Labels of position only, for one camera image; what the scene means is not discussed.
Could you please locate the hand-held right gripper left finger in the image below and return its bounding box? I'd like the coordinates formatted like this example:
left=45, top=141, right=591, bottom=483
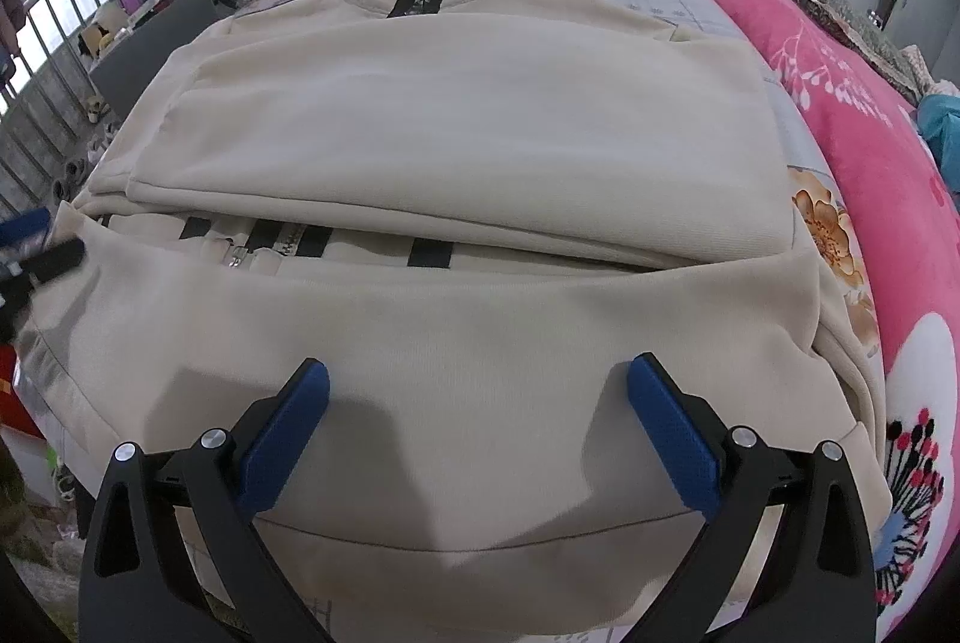
left=77, top=356, right=332, bottom=643

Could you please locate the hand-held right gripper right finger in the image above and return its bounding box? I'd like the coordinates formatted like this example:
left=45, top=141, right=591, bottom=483
left=626, top=352, right=880, bottom=643

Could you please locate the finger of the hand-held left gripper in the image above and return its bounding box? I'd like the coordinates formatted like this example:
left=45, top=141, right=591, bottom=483
left=0, top=238, right=85, bottom=344
left=0, top=209, right=50, bottom=250

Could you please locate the cream zip jacket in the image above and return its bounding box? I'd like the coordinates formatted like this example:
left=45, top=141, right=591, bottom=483
left=15, top=0, right=893, bottom=643

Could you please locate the row of slippers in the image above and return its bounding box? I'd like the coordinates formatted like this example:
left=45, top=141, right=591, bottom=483
left=49, top=95, right=121, bottom=202

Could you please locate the grey board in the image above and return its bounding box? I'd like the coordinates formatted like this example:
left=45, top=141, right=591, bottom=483
left=88, top=0, right=226, bottom=115

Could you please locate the metal window railing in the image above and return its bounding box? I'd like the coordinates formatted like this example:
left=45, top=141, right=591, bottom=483
left=0, top=0, right=181, bottom=209

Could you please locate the pink floral blanket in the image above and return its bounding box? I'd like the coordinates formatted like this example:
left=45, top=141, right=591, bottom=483
left=671, top=0, right=960, bottom=643

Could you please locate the teal cloth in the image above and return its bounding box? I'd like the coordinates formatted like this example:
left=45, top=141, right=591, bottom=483
left=919, top=92, right=960, bottom=194

